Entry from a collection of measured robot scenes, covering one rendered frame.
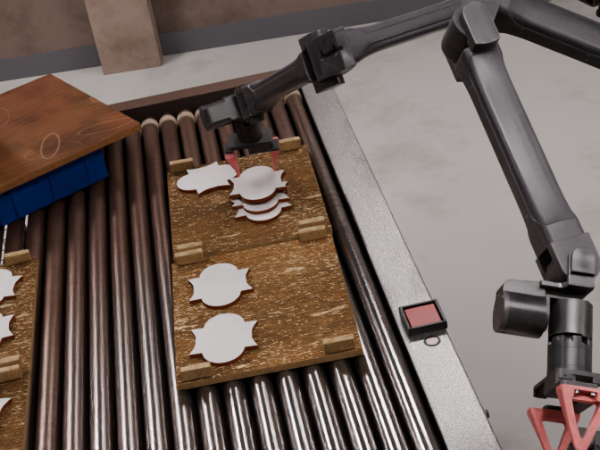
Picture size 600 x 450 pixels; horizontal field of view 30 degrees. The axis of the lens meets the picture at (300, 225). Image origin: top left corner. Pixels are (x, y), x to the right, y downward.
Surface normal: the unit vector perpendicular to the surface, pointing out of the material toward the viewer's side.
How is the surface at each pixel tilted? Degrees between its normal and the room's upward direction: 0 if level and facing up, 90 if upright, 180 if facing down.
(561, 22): 41
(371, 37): 60
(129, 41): 90
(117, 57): 90
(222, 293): 0
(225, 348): 0
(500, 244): 0
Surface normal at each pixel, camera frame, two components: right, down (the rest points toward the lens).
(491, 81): 0.09, -0.32
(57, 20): 0.04, 0.53
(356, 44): 0.14, 0.00
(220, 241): -0.15, -0.84
